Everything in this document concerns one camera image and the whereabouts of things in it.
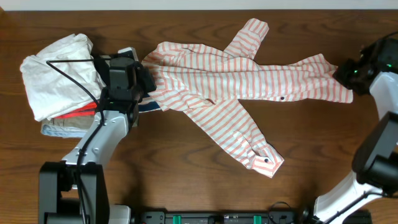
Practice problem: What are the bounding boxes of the red white striped shirt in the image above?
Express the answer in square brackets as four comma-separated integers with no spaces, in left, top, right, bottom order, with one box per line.
[142,19,353,177]

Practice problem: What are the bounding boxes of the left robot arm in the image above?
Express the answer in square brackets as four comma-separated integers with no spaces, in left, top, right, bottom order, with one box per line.
[38,55,156,224]

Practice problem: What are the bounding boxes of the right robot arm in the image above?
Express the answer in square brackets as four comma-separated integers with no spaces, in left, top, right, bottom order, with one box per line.
[300,33,397,224]

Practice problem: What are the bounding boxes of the navy and red folded garment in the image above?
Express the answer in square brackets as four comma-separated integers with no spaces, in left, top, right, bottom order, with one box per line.
[54,55,108,119]

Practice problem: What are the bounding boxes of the olive green folded garment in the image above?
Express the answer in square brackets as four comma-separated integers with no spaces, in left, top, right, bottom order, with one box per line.
[41,55,141,134]

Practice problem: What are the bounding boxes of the white crumpled garment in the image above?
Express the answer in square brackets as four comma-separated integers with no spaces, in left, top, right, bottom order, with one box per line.
[20,34,105,121]

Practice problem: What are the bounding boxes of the light blue folded garment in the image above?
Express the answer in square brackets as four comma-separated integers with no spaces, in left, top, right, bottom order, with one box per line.
[40,124,88,138]

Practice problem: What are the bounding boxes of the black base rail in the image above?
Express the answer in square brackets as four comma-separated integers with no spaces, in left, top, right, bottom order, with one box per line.
[130,201,373,224]

